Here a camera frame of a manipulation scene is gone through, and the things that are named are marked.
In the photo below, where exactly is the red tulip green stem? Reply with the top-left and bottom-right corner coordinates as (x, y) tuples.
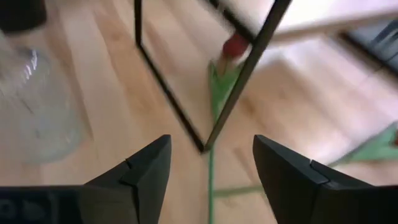
(206, 32), (251, 224)

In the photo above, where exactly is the ribbed glass vase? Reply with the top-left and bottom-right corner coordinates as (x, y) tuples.
(0, 29), (86, 164)

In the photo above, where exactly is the black table rim rail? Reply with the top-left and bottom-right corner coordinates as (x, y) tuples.
(337, 18), (398, 78)

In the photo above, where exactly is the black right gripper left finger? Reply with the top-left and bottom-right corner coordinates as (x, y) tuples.
(0, 134), (172, 224)

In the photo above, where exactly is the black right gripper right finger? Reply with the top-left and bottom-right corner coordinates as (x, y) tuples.
(252, 134), (398, 224)

